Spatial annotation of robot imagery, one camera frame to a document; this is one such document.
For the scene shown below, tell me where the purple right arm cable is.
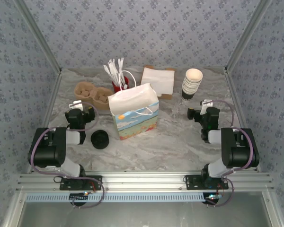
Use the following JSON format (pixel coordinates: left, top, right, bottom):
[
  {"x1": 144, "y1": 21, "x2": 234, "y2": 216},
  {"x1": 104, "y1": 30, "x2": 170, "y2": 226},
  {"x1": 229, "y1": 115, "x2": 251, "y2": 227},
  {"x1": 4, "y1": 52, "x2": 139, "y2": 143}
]
[{"x1": 207, "y1": 99, "x2": 254, "y2": 208}]

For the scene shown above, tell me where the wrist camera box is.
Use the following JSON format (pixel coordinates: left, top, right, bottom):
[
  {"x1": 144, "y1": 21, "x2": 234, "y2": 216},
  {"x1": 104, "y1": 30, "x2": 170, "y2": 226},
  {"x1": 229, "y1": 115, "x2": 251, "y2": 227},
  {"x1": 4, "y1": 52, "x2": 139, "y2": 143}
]
[
  {"x1": 200, "y1": 99, "x2": 213, "y2": 114},
  {"x1": 69, "y1": 100, "x2": 84, "y2": 110}
]

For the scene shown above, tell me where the left small circuit board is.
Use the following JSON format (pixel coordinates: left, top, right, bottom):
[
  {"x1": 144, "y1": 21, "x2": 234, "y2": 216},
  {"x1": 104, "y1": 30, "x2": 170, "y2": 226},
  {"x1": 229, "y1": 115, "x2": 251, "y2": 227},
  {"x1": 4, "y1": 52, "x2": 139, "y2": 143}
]
[{"x1": 69, "y1": 192, "x2": 89, "y2": 201}]

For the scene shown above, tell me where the aluminium mounting rail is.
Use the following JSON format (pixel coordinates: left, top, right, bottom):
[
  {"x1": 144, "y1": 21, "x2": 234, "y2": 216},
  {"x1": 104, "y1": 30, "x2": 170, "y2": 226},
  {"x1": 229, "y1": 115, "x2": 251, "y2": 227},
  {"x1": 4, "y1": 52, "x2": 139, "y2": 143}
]
[{"x1": 17, "y1": 170, "x2": 275, "y2": 192}]

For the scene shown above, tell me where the grey metal panel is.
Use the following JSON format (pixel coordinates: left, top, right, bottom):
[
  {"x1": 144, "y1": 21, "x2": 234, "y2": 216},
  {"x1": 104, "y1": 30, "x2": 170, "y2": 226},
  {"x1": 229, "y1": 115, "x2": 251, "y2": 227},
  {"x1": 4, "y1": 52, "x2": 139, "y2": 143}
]
[{"x1": 16, "y1": 201, "x2": 273, "y2": 227}]

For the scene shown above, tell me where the aluminium right table rail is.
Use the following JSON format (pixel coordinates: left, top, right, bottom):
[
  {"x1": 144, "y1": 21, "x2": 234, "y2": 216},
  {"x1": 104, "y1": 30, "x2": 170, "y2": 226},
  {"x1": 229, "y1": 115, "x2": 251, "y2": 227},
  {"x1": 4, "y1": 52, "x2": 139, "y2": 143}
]
[{"x1": 224, "y1": 67, "x2": 263, "y2": 173}]

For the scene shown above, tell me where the aluminium left table rail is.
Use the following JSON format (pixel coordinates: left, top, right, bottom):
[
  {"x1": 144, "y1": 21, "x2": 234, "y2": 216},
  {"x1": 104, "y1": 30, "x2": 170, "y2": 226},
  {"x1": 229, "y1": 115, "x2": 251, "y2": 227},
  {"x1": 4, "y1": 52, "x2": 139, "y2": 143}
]
[{"x1": 27, "y1": 68, "x2": 63, "y2": 175}]

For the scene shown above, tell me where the right small circuit board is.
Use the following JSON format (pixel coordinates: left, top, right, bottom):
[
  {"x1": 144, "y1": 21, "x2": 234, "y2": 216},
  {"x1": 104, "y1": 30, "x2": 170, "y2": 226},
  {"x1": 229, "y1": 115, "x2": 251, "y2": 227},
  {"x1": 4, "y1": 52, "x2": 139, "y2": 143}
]
[{"x1": 204, "y1": 193, "x2": 222, "y2": 204}]

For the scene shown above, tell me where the aluminium right corner post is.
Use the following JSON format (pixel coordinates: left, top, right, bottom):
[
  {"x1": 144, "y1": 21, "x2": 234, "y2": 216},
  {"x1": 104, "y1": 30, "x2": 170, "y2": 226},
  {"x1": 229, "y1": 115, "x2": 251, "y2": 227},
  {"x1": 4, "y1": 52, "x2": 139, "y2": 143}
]
[{"x1": 224, "y1": 0, "x2": 273, "y2": 74}]

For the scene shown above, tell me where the black plastic cup lid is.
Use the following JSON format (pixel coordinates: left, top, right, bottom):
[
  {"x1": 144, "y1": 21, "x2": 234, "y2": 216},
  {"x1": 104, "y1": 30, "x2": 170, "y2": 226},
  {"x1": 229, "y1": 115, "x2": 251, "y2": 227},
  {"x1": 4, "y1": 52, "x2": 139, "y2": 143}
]
[
  {"x1": 90, "y1": 131, "x2": 109, "y2": 149},
  {"x1": 91, "y1": 129, "x2": 109, "y2": 145}
]

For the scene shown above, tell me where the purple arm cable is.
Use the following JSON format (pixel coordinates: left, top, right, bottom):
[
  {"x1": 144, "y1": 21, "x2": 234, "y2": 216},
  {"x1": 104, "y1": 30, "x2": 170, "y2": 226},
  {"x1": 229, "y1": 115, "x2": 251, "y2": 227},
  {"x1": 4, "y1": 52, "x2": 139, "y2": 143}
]
[
  {"x1": 29, "y1": 103, "x2": 105, "y2": 209},
  {"x1": 207, "y1": 99, "x2": 254, "y2": 208}
]

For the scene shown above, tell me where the aluminium corner post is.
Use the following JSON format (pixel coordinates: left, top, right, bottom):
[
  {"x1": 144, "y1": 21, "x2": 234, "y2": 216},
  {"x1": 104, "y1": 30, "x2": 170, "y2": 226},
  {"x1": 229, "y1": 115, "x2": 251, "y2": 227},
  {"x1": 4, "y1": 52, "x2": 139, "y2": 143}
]
[
  {"x1": 224, "y1": 0, "x2": 273, "y2": 74},
  {"x1": 14, "y1": 0, "x2": 62, "y2": 74}
]

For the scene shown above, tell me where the printed paper bag with handles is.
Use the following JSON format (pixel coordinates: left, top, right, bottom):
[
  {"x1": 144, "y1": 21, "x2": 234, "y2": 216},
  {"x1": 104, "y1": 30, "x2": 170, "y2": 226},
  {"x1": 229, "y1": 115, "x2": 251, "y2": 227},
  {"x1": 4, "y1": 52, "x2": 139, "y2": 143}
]
[{"x1": 107, "y1": 70, "x2": 160, "y2": 140}]

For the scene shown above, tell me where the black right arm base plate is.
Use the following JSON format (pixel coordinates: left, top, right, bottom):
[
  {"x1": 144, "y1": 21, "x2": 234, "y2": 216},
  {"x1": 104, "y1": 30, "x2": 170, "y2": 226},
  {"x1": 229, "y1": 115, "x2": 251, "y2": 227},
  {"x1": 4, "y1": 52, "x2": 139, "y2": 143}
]
[{"x1": 184, "y1": 175, "x2": 229, "y2": 191}]

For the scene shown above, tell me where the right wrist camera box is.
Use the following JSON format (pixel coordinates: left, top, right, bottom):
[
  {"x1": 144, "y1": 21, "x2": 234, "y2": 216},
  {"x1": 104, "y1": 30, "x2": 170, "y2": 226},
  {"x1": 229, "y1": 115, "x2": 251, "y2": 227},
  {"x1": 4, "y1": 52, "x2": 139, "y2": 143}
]
[{"x1": 200, "y1": 99, "x2": 213, "y2": 114}]

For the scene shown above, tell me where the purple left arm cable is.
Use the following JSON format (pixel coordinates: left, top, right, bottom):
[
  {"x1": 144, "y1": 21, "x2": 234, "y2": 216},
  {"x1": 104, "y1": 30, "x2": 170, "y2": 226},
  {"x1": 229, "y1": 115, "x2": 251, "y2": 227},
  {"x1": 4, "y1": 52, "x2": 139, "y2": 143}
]
[{"x1": 29, "y1": 103, "x2": 105, "y2": 209}]

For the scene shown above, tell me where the small circuit board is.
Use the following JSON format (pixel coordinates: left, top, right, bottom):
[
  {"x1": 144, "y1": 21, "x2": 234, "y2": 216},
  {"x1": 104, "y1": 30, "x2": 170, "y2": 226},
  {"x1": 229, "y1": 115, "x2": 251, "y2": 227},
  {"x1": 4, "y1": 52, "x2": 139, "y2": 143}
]
[
  {"x1": 69, "y1": 192, "x2": 89, "y2": 201},
  {"x1": 204, "y1": 193, "x2": 222, "y2": 204}
]

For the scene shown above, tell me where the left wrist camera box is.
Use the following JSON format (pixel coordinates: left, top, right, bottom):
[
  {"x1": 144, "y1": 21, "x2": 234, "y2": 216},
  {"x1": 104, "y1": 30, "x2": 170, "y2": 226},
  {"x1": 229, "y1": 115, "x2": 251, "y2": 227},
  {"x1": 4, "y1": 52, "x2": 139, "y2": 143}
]
[{"x1": 69, "y1": 100, "x2": 84, "y2": 110}]

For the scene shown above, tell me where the brown cardboard napkin tray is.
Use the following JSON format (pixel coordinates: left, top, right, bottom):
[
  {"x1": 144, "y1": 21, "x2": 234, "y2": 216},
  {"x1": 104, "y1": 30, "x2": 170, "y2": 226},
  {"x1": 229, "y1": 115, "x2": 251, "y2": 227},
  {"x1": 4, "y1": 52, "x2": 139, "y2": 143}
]
[{"x1": 143, "y1": 65, "x2": 176, "y2": 100}]

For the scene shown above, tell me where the aluminium table rail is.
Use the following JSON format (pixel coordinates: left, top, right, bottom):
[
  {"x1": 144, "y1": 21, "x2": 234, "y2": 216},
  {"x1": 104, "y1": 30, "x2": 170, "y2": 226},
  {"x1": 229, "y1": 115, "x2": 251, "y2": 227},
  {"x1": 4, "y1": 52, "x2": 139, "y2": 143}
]
[
  {"x1": 27, "y1": 68, "x2": 63, "y2": 175},
  {"x1": 224, "y1": 67, "x2": 263, "y2": 173}
]

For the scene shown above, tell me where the grey slotted cable duct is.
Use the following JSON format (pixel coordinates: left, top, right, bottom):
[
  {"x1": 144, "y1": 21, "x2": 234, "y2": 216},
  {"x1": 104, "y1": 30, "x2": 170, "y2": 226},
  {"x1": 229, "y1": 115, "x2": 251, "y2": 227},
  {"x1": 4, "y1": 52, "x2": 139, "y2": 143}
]
[{"x1": 25, "y1": 192, "x2": 205, "y2": 203}]

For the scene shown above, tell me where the aluminium left corner post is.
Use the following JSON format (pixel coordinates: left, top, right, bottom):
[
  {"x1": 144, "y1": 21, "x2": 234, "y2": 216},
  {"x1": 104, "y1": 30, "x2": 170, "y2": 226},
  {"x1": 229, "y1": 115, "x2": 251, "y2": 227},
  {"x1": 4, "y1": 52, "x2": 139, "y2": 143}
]
[{"x1": 14, "y1": 0, "x2": 62, "y2": 74}]

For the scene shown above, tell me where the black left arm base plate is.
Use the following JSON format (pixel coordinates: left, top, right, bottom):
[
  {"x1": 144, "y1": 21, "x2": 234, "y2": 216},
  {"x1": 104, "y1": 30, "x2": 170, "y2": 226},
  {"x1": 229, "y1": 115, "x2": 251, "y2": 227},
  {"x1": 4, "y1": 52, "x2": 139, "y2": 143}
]
[{"x1": 59, "y1": 175, "x2": 103, "y2": 191}]

